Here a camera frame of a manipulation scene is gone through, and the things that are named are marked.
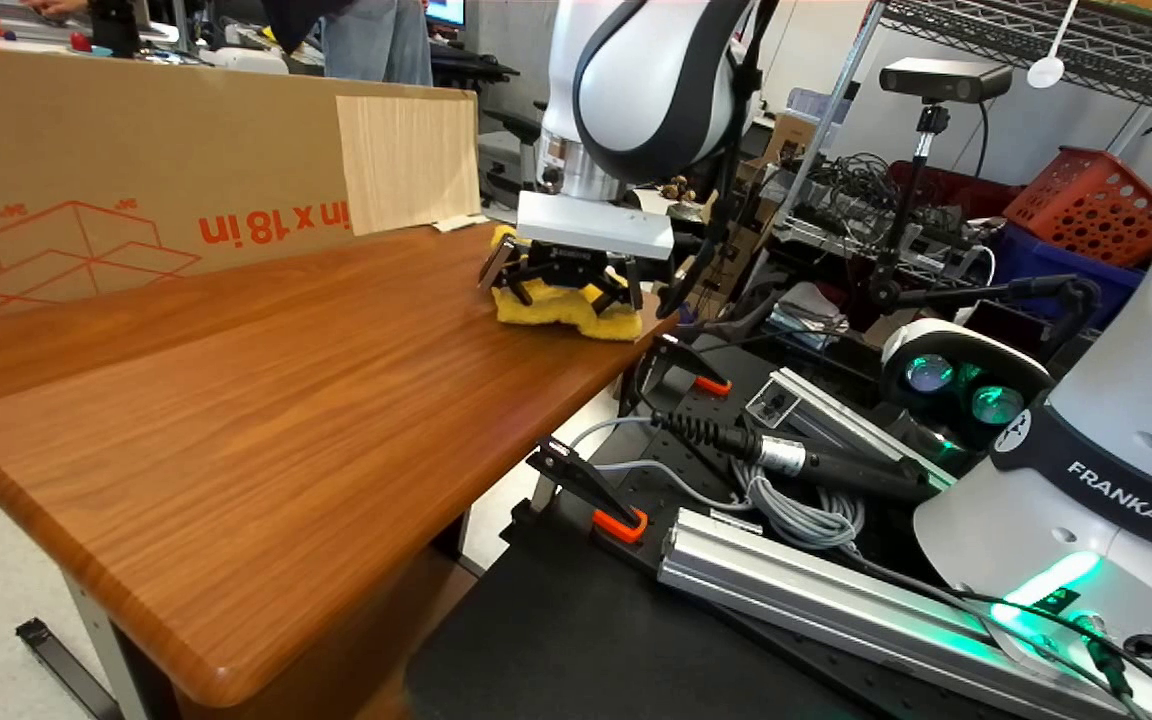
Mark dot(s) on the silver aluminium rail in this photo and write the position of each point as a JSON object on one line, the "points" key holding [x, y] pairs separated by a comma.
{"points": [[870, 619]]}

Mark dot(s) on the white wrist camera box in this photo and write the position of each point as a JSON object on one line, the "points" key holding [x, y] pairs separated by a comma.
{"points": [[592, 224]]}

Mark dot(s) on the wire shelf rack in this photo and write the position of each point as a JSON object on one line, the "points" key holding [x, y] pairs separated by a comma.
{"points": [[1052, 48]]}

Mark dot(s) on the brown cardboard box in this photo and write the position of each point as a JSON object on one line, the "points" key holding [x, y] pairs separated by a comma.
{"points": [[121, 172]]}

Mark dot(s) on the stereo camera green lenses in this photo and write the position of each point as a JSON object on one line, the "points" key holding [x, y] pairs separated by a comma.
{"points": [[957, 386]]}

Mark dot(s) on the blue plastic bin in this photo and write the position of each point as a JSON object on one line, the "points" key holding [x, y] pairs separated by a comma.
{"points": [[1036, 257]]}

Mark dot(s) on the black orange clamp rear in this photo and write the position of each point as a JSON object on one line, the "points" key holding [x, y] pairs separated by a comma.
{"points": [[671, 361]]}

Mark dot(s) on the yellow towel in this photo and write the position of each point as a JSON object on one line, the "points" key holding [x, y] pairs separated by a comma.
{"points": [[574, 309]]}

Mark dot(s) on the black camera on stand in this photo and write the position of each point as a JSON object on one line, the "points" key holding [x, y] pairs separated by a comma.
{"points": [[938, 86]]}

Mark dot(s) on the black orange clamp front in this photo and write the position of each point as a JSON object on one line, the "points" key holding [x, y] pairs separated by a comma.
{"points": [[611, 511]]}

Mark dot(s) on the black table leg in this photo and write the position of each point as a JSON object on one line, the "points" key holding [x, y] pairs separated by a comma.
{"points": [[65, 668]]}

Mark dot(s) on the red plastic basket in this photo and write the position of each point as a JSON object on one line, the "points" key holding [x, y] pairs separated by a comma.
{"points": [[1094, 204]]}

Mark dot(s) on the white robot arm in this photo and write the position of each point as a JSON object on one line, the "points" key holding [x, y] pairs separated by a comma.
{"points": [[1052, 526]]}

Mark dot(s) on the black orange clamp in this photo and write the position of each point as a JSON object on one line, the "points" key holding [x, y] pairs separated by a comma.
{"points": [[611, 511], [671, 361]]}

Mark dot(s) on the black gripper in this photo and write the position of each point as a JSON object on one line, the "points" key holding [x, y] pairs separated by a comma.
{"points": [[528, 271]]}

